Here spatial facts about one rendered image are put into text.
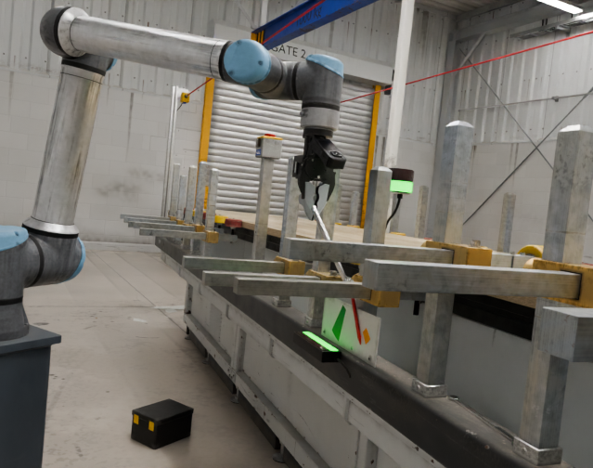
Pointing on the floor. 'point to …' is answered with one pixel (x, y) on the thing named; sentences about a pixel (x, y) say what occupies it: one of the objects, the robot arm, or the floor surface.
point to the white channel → (398, 87)
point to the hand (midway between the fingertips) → (313, 215)
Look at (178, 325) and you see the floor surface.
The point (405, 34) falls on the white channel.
